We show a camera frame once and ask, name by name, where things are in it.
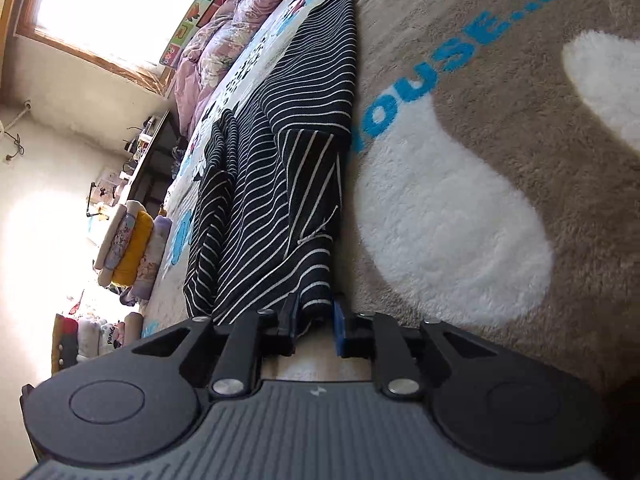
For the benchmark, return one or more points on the black white striped garment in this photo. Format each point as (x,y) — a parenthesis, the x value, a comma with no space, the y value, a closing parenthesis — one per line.
(270,200)

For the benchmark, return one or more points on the pink floral duvet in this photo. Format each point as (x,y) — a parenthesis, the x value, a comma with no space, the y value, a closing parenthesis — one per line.
(210,54)

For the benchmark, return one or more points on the Mickey Mouse plush blanket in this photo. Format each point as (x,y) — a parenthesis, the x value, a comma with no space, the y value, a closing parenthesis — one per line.
(493,180)

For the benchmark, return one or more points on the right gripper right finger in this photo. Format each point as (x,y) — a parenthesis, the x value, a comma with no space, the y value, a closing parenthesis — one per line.
(353,332)

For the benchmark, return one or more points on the yellow folded blanket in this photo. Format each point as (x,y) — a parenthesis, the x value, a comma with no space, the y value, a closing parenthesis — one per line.
(126,271)

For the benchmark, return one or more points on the dark cluttered desk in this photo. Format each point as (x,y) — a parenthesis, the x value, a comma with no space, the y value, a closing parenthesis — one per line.
(157,152)

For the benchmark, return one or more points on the lilac floral folded blanket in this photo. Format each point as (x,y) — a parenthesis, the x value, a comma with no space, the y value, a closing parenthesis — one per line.
(149,264)

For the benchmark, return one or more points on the cream floral folded blanket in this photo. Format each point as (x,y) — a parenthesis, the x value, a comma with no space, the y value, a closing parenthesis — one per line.
(116,240)

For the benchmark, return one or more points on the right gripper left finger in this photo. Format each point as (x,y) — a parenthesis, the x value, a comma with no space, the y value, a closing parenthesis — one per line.
(287,325)

